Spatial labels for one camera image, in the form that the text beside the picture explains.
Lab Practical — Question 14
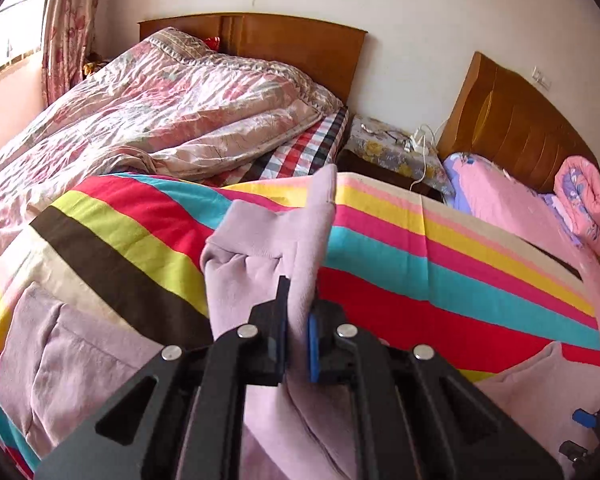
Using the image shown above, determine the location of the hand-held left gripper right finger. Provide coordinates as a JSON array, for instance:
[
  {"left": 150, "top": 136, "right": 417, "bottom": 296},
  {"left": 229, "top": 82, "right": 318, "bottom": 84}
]
[{"left": 307, "top": 300, "right": 566, "bottom": 480}]

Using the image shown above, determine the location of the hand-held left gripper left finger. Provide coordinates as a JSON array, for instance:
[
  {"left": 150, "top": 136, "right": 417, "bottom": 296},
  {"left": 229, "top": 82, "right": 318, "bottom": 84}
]
[{"left": 32, "top": 276, "right": 293, "bottom": 480}]

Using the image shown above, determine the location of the window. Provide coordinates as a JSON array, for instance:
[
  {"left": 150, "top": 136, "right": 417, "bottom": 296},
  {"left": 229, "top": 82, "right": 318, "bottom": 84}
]
[{"left": 0, "top": 0, "right": 61, "bottom": 86}]

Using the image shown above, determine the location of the pink bed sheet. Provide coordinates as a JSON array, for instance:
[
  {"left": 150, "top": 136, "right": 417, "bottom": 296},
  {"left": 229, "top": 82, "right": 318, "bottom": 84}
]
[{"left": 525, "top": 195, "right": 600, "bottom": 366}]

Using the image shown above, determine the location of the dark wooden nightstand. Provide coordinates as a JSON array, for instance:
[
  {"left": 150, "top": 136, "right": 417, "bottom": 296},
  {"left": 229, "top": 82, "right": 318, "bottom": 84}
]
[{"left": 336, "top": 149, "right": 446, "bottom": 203}]

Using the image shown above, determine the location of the pink floral curtain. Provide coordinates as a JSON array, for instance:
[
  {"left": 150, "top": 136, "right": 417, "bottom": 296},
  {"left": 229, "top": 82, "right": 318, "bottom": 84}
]
[{"left": 41, "top": 0, "right": 112, "bottom": 106}]

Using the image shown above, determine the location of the pink floral pillow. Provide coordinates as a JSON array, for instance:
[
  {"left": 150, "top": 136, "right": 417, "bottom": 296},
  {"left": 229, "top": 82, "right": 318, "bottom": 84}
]
[{"left": 442, "top": 152, "right": 556, "bottom": 231}]

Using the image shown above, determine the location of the rolled pink floral quilt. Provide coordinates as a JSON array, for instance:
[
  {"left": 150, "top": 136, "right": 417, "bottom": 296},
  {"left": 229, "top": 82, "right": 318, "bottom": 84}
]
[{"left": 540, "top": 156, "right": 600, "bottom": 257}]

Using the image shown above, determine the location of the padded wooden headboard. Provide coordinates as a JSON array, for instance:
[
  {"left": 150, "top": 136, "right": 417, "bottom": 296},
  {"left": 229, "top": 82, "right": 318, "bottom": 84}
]
[{"left": 436, "top": 51, "right": 600, "bottom": 193}]

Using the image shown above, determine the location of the lilac sweatshirt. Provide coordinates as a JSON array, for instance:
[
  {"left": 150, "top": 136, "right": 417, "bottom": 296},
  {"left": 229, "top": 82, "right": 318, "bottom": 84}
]
[{"left": 0, "top": 164, "right": 600, "bottom": 480}]

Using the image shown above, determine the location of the rainbow striped blanket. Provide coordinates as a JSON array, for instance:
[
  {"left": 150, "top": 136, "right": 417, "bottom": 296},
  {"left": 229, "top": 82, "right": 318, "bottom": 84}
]
[{"left": 0, "top": 172, "right": 600, "bottom": 480}]

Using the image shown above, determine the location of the plain wooden headboard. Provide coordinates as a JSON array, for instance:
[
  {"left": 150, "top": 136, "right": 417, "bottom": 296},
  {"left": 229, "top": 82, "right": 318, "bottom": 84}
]
[{"left": 138, "top": 12, "right": 369, "bottom": 106}]

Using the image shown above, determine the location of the red plaid bed sheet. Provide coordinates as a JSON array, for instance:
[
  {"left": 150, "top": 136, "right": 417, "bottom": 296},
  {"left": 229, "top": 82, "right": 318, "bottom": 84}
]
[{"left": 252, "top": 107, "right": 350, "bottom": 181}]

